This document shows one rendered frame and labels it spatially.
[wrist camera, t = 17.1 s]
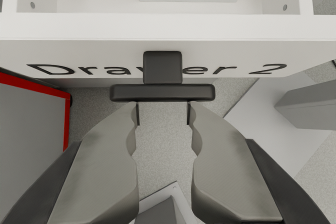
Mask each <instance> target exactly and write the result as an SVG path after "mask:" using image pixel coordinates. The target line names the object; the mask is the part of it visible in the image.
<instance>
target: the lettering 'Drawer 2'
mask: <svg viewBox="0 0 336 224"><path fill-rule="evenodd" d="M27 66H29V67H32V68H34V69H37V70H39V71H41V72H44V73H46V74H49V75H71V74H74V73H75V72H74V71H73V70H72V69H70V68H68V67H64V66H59V65H51V64H27ZM267 66H280V67H278V68H273V69H268V70H262V71H256V72H251V73H249V74H272V72H268V71H274V70H279V69H283V68H285V67H287V65H286V64H266V65H264V66H263V67H267ZM40 67H57V68H61V69H64V70H67V71H68V72H67V73H51V72H49V71H46V70H44V69H42V68H40ZM78 68H79V69H81V70H82V71H84V72H85V73H87V74H88V75H93V74H92V73H91V72H90V71H88V69H98V68H97V67H86V68H84V67H78ZM136 68H137V69H139V70H140V71H142V72H143V68H142V67H136ZM236 68H237V66H232V67H219V68H218V69H217V70H216V71H215V72H214V73H213V75H217V74H218V73H219V72H220V71H222V70H224V69H236ZM104 69H122V70H108V71H106V72H107V73H108V74H111V75H124V74H127V75H131V73H130V71H129V70H128V69H127V68H124V67H104ZM189 69H203V70H189ZM207 71H208V68H206V67H199V66H197V67H188V68H184V69H183V70H182V73H183V74H187V75H201V74H204V72H207ZM112 72H124V73H112ZM188 72H203V73H188Z"/></svg>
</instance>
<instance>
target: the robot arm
mask: <svg viewBox="0 0 336 224"><path fill-rule="evenodd" d="M186 125H189V127H190V128H191V129H192V141H191V148H192V150H193V151H194V152H195V154H196V156H197V157H196V159H195V160H194V162H193V170H192V180H191V209H192V212H193V214H194V215H195V216H196V217H197V218H198V219H200V220H201V221H203V222H204V223H205V224H331V223H330V222H329V220H328V219H327V218H326V216H325V215H324V213H323V212H322V211H321V209H320V208H319V207H318V206H317V204H316V203H315V202H314V201H313V199H312V198H311V197H310V196H309V195H308V194H307V193H306V191H305V190H304V189H303V188H302V187H301V186H300V185H299V184H298V183H297V182H296V181H295V180H294V179H293V178H292V177H291V176H290V175H289V174H288V173H287V172H286V171H285V170H284V169H283V168H282V167H281V166H280V165H279V164H278V163H277V162H276V161H275V160H274V159H273V158H272V157H271V156H270V155H269V154H268V153H267V152H266V151H265V150H264V149H263V148H262V147H260V146H259V145H258V144H257V143H256V142H255V141H254V140H253V139H251V138H245V137H244V136H243V135H242V134H241V133H240V132H239V131H238V130H237V129H236V128H235V127H234V126H233V125H231V124H230V123H229V122H228V121H226V120H225V119H224V118H222V117H221V116H219V115H217V114H216V113H214V112H213V111H211V110H209V109H208V108H206V107H205V106H203V105H202V104H200V103H198V102H197V101H189V102H187V104H186ZM138 126H140V111H139V102H135V101H131V102H129V103H127V104H126V105H124V106H123V107H121V108H120V109H118V110H117V111H115V112H114V113H112V114H111V115H109V116H108V117H106V118H105V119H103V120H102V121H100V122H99V123H98V124H97V125H95V126H94V127H93V128H92V129H91V130H90V131H89V132H88V133H87V134H86V135H85V136H84V137H83V138H82V139H81V140H80V141H73V142H72V143H71V144H70V145H69V146H68V147H67V149H66V150H65V151H64V152H63V153H62V154H61V155H60V156H59V157H58V158H57V159H56V160H55V161H54V162H53V163H52V164H51V165H50V166H49V167H48V168H47V169H46V170H45V172H44V173H43V174H42V175H41V176H40V177H39V178H38V179H37V180H36V181H35V182H34V183H33V184H32V185H31V186H30V187H29V188H28V189H27V190H26V191H25V193H24V194H23V195H22V196H21V197H20V198H19V199H18V201H17V202H16V203H15V204H14V205H13V207H12V208H11V209H10V210H9V212H8V213H7V214H6V216H5V217H4V219H3V220H2V221H1V223H0V224H129V223H130V222H131V221H132V220H134V219H135V218H136V217H137V215H138V213H139V184H138V172H137V163H136V161H135V160H134V159H133V158H132V155H133V153H134V152H135V150H136V148H137V147H136V135H135V129H136V128H137V127H138Z"/></svg>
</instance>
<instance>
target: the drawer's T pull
mask: <svg viewBox="0 0 336 224"><path fill-rule="evenodd" d="M182 82H183V58H182V53H181V52H180V51H145V52H144V53H143V83H144V84H113V85H111V86H110V89H109V99H110V100H111V101H112V102H116V103H129V102H139V103H141V102H190V101H196V102H211V101H213V100H214V99H215V98H216V90H215V86H214V85H213V84H209V83H182Z"/></svg>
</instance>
